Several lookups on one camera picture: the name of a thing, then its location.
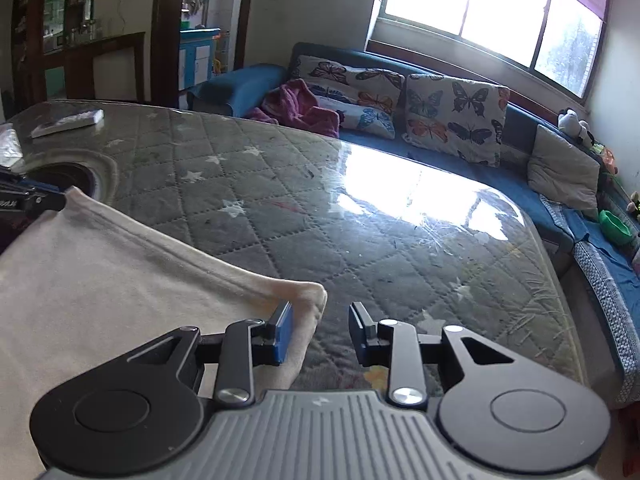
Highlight blue white small cabinet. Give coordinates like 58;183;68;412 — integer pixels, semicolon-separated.
178;27;220;92

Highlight cream beige sweater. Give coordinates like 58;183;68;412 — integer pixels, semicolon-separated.
1;188;328;479

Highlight blue corner sofa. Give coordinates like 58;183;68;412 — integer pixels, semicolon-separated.
186;42;639;406

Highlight left butterfly cushion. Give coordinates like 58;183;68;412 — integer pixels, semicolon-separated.
291;55;406;140

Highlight black round induction cooktop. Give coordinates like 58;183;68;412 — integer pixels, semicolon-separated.
24;162;96;195

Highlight right butterfly cushion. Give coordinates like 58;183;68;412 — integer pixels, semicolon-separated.
404;74;510;168

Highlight butterfly cushion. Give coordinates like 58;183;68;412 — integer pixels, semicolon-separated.
291;55;406;140
404;74;510;168

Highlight magenta cloth on sofa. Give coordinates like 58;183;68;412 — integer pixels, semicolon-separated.
245;79;341;139

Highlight window with frame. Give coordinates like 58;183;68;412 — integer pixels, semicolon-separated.
382;0;610;101

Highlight dark wooden sideboard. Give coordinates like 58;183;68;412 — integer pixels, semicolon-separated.
11;0;144;110

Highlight green plastic bowl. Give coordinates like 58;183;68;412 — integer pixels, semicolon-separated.
598;209;637;246

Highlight grey remote control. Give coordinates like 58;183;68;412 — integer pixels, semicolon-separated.
30;108;104;139

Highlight grey plain pillow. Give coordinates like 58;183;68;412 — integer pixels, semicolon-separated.
527;125;600;216

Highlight panda plush toy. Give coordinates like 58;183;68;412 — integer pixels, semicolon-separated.
558;108;594;148

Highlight colourful plush toys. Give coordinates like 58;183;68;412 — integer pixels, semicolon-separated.
626;191;640;221

